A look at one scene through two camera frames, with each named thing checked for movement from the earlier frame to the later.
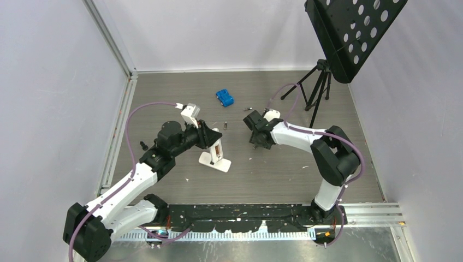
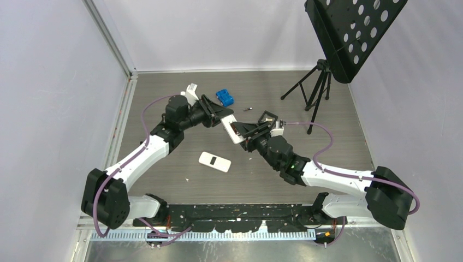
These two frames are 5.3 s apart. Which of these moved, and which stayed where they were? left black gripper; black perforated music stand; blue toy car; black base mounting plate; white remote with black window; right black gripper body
Moved: right black gripper body; left black gripper
Stayed: white remote with black window; blue toy car; black perforated music stand; black base mounting plate
